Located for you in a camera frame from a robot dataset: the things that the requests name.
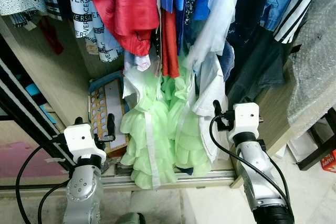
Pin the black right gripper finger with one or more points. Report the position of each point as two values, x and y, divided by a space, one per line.
217 108

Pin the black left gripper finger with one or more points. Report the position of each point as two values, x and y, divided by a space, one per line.
79 121
111 124

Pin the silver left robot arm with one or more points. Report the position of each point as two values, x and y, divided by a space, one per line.
81 192

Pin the colourful patterned board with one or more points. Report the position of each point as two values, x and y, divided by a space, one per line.
105 114

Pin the white shirt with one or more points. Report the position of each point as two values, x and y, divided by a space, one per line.
210 93

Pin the light green ruffled dress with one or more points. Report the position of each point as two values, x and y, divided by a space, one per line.
157 140

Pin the dark grey garment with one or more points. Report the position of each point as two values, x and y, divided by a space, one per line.
260 61

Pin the orange printed box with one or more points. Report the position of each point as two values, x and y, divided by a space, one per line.
329 161

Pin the narrow orange red garment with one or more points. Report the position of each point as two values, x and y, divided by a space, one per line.
169 45

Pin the white box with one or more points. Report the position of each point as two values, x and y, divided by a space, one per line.
302 145

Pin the silver left robot leg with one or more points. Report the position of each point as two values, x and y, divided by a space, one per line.
130 219

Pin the white sheer garment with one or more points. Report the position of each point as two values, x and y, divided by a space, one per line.
223 14

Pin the white black lettered garment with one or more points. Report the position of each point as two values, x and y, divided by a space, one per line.
84 17

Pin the bubble wrap sheet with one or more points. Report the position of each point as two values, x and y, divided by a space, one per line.
315 51

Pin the navy garment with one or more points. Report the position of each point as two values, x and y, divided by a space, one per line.
252 3

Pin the red jacket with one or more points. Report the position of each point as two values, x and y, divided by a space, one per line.
126 9

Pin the black white striped garment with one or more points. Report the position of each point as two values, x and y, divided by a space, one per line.
296 9

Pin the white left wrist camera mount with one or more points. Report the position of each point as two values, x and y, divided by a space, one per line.
81 141

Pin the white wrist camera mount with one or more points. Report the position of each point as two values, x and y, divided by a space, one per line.
81 141
245 119

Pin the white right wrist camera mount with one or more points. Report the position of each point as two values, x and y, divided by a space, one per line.
245 119

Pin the metal wardrobe rail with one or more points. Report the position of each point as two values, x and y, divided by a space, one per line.
79 178

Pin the black sliding door frame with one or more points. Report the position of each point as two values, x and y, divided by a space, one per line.
21 103

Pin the black table frame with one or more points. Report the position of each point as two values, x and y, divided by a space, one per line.
315 157

